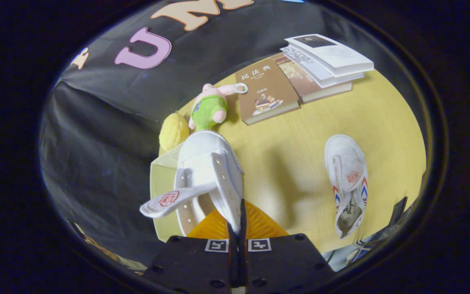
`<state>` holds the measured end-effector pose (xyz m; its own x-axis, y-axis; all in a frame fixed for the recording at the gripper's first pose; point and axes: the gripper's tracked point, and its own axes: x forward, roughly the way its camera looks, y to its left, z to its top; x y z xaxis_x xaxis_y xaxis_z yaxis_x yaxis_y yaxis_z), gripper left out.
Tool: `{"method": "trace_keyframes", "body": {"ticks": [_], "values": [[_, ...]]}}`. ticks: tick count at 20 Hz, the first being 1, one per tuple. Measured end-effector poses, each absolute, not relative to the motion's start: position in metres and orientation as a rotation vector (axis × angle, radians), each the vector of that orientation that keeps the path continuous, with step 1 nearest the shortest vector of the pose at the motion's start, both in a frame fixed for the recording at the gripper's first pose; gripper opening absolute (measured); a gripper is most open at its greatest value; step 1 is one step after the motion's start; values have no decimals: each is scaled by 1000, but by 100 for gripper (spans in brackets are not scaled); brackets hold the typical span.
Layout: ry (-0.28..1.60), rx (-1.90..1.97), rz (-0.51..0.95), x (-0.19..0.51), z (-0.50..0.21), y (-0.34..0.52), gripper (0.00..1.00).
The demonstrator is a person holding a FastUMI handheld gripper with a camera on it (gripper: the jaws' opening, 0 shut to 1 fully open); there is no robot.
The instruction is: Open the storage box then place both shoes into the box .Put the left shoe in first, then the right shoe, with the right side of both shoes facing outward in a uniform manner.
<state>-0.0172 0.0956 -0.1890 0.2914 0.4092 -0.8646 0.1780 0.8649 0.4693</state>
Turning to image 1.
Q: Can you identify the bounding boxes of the yellow plush fruit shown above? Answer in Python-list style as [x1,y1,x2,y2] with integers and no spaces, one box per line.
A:
[159,112,190,153]

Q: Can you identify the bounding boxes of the black backdrop cloth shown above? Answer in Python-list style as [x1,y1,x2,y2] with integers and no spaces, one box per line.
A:
[40,0,382,266]

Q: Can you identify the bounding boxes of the beige fabric storage box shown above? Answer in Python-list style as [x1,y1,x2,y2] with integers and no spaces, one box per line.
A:
[150,145,219,242]

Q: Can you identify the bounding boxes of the pink plush toy green shorts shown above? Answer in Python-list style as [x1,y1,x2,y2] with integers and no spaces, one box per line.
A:
[188,83,248,131]

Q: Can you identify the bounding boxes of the dark metal frame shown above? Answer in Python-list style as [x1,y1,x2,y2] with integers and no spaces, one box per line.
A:
[325,197,412,271]

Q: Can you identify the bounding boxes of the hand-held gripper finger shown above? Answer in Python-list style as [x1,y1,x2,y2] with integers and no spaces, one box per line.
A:
[238,199,335,294]
[143,210,238,294]

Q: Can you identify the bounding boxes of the thick brown book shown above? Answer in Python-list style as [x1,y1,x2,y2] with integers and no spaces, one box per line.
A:
[272,52,353,103]

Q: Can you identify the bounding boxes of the white canvas shoe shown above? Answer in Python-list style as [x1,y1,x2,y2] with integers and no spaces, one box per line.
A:
[139,131,244,237]
[325,135,368,239]

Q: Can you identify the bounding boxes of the brown book with illustration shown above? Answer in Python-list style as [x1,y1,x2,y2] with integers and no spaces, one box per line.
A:
[235,59,301,125]

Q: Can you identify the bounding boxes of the white patterned book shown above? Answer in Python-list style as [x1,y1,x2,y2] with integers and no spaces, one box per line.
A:
[280,44,365,89]

